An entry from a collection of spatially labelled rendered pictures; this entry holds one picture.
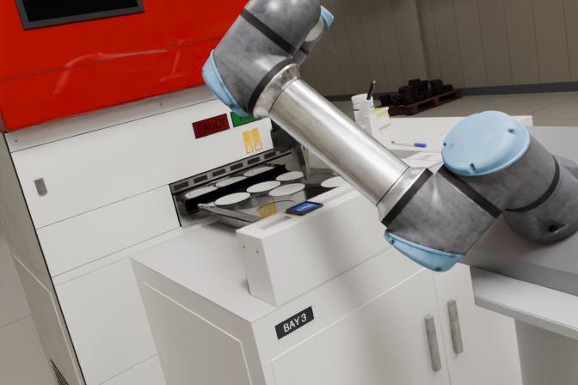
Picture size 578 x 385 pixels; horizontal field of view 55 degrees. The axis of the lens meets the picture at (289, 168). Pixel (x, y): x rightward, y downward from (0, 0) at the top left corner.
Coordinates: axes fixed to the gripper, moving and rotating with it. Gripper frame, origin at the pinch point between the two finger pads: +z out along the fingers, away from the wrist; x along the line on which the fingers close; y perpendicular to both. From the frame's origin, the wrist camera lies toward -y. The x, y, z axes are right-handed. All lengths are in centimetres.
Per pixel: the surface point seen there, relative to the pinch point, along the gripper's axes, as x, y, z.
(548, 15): -599, -215, -2
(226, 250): 19.7, 20.6, 11.1
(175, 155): -0.1, 36.5, -11.5
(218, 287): 41.0, 16.0, 11.1
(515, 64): -637, -179, 54
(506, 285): 54, -40, 11
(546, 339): 55, -45, 21
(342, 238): 39.6, -12.0, 4.3
